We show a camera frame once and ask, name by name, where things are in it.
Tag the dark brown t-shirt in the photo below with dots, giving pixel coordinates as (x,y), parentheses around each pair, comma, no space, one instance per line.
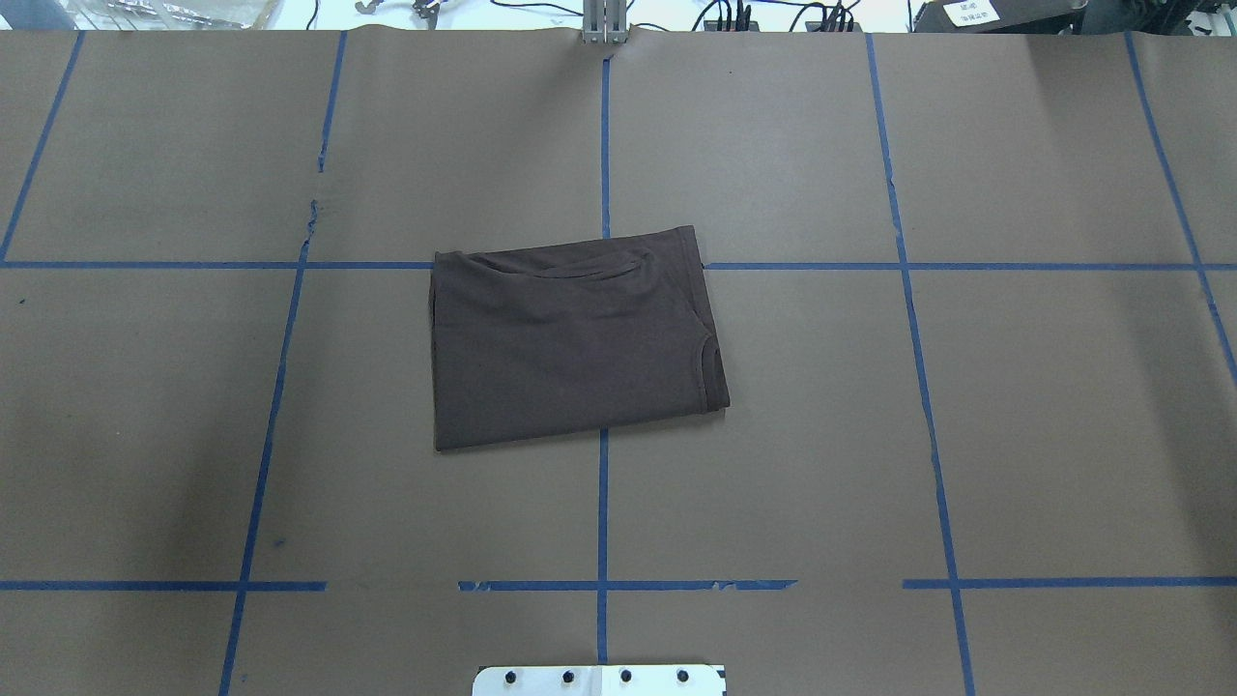
(532,343)

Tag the white metal mounting base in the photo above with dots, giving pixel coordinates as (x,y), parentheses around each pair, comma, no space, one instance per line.
(638,679)

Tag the aluminium frame post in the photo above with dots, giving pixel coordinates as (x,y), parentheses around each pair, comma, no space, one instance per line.
(605,22)

